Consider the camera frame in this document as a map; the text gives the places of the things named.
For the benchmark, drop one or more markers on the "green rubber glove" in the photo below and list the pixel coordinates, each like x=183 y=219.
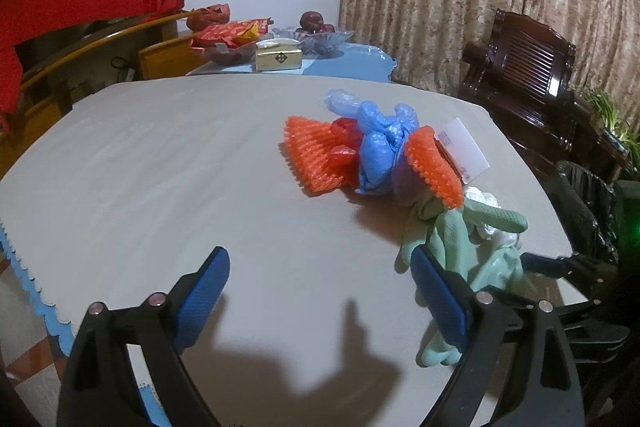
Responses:
x=461 y=251
x=420 y=221

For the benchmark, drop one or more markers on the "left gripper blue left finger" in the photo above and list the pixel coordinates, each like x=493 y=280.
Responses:
x=98 y=386

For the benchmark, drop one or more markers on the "glass fruit bowl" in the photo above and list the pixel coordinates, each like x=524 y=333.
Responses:
x=321 y=44

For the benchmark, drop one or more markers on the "blue plastic bag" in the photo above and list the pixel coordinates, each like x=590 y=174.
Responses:
x=382 y=138

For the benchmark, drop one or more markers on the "grey table cloth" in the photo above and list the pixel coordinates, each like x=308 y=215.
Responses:
x=318 y=324

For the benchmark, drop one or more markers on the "red bag on cabinet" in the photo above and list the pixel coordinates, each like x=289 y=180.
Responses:
x=216 y=14

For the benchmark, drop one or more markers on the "wooden tv cabinet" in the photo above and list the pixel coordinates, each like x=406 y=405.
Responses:
x=71 y=64

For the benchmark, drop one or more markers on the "orange foam fruit net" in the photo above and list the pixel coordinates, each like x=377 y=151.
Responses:
x=424 y=158

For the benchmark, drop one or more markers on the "black lined trash bin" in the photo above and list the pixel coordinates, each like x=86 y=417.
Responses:
x=585 y=206

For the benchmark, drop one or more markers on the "white tissue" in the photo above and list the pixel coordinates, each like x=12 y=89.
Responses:
x=483 y=219

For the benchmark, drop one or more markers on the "gold tissue box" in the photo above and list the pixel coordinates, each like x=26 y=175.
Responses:
x=276 y=54

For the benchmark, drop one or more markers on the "green potted plant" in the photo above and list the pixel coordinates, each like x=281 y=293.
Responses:
x=613 y=123

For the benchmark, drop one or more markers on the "red snack packets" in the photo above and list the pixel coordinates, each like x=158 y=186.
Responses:
x=232 y=34

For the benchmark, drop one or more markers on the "blue table cloth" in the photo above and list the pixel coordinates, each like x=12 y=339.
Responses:
x=354 y=61

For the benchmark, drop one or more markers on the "white blue medicine box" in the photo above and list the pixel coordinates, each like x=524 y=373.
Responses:
x=462 y=150

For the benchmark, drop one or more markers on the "red apples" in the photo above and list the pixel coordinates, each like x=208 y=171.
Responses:
x=312 y=22

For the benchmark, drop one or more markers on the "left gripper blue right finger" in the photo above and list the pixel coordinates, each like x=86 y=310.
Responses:
x=542 y=387

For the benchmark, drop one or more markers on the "red plastic bag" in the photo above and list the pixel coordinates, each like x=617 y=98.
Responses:
x=344 y=154

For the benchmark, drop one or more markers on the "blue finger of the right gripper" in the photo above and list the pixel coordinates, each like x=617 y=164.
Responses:
x=592 y=340
x=547 y=267

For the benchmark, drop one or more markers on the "dark wooden armchair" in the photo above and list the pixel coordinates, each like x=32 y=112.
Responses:
x=522 y=78

